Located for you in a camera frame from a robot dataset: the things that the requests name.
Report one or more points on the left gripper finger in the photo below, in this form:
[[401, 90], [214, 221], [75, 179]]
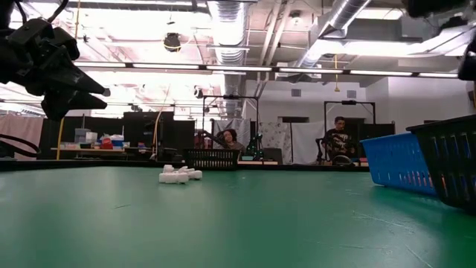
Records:
[[74, 82], [70, 104]]

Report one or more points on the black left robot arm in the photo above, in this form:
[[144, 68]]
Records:
[[7, 11]]

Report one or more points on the blue plastic basket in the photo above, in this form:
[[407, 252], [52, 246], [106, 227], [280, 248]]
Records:
[[394, 164]]

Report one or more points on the small black plastic basket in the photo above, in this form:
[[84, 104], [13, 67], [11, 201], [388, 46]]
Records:
[[212, 158]]

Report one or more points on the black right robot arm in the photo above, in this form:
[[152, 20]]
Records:
[[435, 5]]

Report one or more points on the black background robot arm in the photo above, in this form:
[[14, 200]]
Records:
[[254, 147]]

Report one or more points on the black background rig frame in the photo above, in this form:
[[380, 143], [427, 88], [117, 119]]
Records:
[[349, 102], [230, 97]]

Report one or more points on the person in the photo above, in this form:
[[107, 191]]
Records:
[[231, 140], [336, 139]]

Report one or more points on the table with boxes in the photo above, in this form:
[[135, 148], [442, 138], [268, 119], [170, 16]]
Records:
[[93, 150]]

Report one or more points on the silver ventilation duct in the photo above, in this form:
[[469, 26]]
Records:
[[334, 22], [227, 44]]

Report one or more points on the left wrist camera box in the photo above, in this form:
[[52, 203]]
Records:
[[44, 33]]

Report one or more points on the white patterned curtain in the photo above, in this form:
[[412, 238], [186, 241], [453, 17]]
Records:
[[275, 137]]

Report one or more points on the yellow pole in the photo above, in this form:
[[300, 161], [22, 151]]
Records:
[[59, 137]]

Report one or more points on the bar with light strips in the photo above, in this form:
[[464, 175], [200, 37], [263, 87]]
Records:
[[260, 68]]

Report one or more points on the round black ceiling fixture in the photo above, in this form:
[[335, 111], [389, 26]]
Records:
[[172, 42]]

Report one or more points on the long black plastic basket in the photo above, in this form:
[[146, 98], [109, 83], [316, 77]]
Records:
[[446, 164]]

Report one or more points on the pink hanging cloth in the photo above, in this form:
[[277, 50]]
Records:
[[20, 134]]

